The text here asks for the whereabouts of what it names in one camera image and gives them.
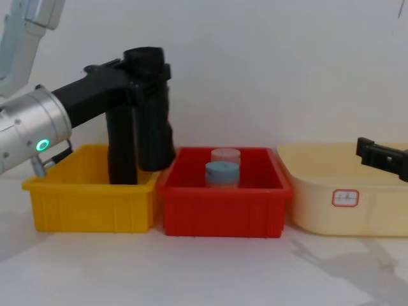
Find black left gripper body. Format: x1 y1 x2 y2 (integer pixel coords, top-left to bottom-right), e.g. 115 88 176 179
50 58 136 130

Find black binoculars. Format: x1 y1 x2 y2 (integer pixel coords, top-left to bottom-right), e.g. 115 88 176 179
107 47 177 186

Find cream plastic tub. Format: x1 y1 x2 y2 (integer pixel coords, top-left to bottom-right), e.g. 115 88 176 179
276 142 408 238

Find white label with red border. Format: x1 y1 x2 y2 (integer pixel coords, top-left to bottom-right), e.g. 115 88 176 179
331 188 361 208

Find clear jar with pink lid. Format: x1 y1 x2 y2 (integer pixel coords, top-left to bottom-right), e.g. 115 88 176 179
210 147 241 166

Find yellow plastic bin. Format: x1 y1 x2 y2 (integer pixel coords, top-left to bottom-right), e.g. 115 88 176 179
21 144 157 233

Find clear jar with blue lid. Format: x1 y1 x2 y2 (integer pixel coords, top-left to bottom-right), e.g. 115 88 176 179
205 161 240 189

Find red plastic bin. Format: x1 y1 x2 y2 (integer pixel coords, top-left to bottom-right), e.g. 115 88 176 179
158 147 293 238

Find thin dark cable silver plug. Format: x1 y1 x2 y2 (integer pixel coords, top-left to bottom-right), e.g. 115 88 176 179
31 139 73 178

